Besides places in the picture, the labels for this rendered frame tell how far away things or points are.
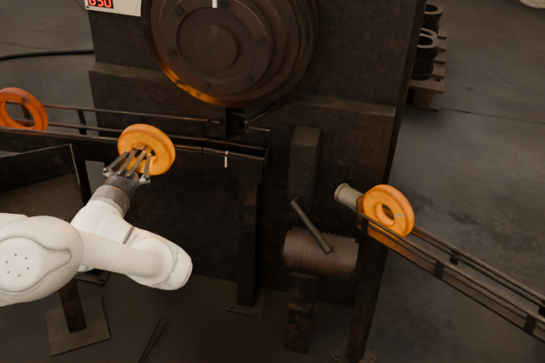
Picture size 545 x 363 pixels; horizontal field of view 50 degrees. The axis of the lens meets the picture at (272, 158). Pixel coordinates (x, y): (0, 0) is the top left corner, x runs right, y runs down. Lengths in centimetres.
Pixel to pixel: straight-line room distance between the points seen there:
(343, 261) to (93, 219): 77
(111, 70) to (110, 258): 91
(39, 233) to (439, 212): 221
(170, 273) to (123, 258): 22
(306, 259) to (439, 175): 136
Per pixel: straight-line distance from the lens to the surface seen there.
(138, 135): 160
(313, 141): 172
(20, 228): 80
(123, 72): 192
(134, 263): 120
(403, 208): 160
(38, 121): 206
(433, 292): 245
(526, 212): 295
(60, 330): 231
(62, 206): 185
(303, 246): 178
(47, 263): 79
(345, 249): 179
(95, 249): 110
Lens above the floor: 181
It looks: 38 degrees down
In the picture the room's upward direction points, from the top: 3 degrees clockwise
